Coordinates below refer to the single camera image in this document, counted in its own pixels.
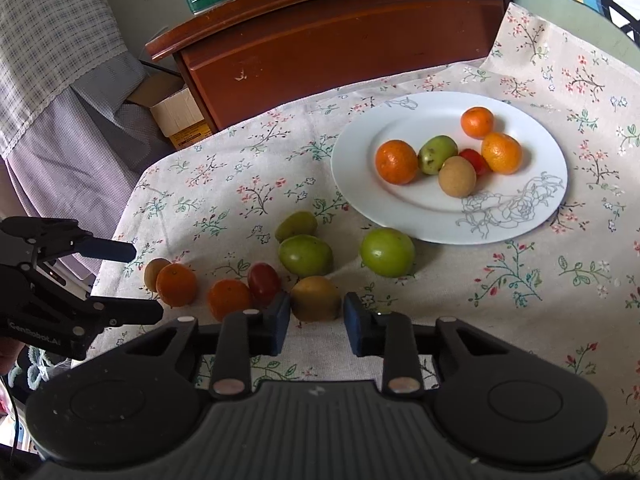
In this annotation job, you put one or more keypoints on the mandarin orange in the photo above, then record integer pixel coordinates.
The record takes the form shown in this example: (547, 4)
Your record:
(229, 300)
(176, 285)
(397, 161)
(501, 152)
(477, 122)

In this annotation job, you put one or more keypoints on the floral tablecloth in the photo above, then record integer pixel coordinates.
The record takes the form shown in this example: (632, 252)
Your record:
(240, 170)

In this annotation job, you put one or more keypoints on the dark floral cloth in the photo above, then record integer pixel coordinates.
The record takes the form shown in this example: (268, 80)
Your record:
(35, 370)

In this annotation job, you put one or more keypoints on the brown wooden cabinet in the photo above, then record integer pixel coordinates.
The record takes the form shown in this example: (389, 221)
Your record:
(325, 45)

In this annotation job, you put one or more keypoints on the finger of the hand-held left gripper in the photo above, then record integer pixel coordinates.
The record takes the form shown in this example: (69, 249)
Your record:
(110, 250)
(135, 312)

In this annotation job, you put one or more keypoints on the brown kiwi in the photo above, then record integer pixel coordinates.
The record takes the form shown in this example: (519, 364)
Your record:
(151, 272)
(457, 176)
(316, 298)

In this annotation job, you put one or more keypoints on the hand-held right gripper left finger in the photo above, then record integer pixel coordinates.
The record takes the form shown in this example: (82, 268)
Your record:
(280, 322)

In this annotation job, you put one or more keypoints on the beige checkered cloth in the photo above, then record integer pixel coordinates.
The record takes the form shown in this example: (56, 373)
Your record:
(55, 30)

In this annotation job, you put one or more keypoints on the grey-green sofa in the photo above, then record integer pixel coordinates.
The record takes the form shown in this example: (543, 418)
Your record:
(560, 15)

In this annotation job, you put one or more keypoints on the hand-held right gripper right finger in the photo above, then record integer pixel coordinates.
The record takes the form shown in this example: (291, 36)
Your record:
(352, 325)

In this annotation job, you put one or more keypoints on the open cardboard box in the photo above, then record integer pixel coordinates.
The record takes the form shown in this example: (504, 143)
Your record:
(175, 110)

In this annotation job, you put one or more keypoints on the lilac gingham cloth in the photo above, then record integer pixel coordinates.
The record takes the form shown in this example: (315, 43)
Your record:
(85, 150)

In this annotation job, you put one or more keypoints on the green jujube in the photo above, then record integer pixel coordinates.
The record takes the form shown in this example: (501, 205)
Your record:
(387, 252)
(305, 256)
(296, 225)
(437, 154)

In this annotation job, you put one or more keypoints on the red cherry tomato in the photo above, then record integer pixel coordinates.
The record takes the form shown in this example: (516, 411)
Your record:
(263, 283)
(477, 160)

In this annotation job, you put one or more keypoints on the white plate with rose outline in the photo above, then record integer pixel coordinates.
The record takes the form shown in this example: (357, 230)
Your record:
(415, 210)

